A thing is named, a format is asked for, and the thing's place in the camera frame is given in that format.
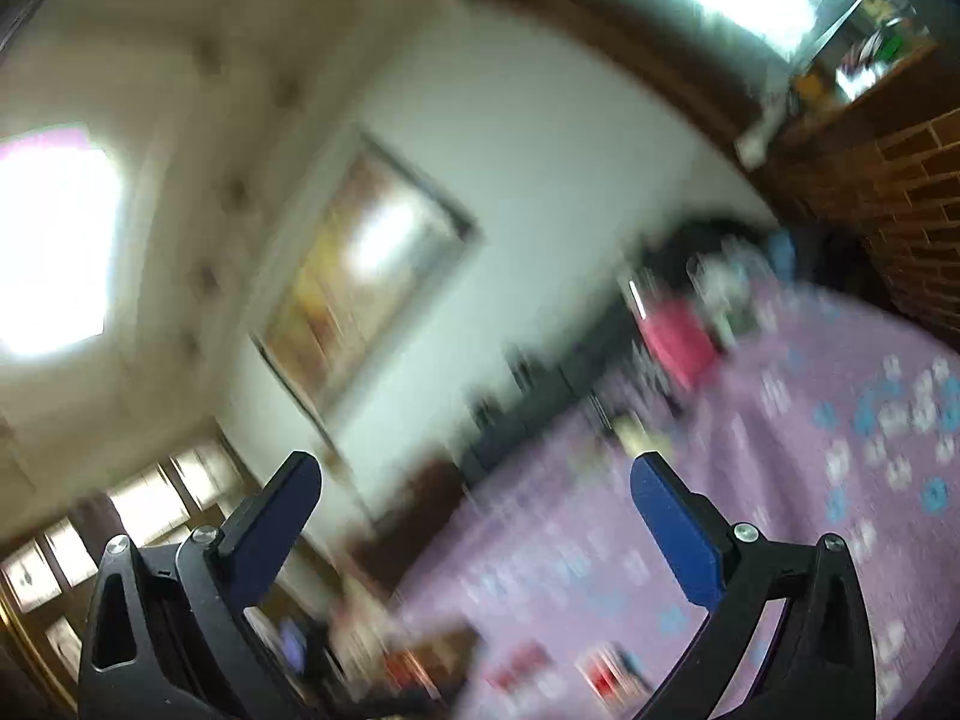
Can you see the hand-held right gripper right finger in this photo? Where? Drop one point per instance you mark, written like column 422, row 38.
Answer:
column 675, row 532

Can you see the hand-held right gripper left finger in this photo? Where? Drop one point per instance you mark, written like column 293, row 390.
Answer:
column 277, row 525

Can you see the wooden door with glass panels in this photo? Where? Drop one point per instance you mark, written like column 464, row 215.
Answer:
column 150, row 502

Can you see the brown armchair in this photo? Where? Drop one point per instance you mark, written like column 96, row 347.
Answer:
column 409, row 525

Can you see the red and white small packet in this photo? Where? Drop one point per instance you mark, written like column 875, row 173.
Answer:
column 609, row 675

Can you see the purple floral tablecloth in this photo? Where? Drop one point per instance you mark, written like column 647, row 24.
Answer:
column 787, row 405

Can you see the pink bottle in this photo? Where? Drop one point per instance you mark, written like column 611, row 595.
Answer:
column 679, row 341

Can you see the dark red foil snack packet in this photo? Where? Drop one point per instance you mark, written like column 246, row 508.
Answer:
column 517, row 669

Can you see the framed horse painting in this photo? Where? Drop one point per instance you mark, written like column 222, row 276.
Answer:
column 360, row 270

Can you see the ceiling light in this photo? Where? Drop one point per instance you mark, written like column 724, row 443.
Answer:
column 52, row 240

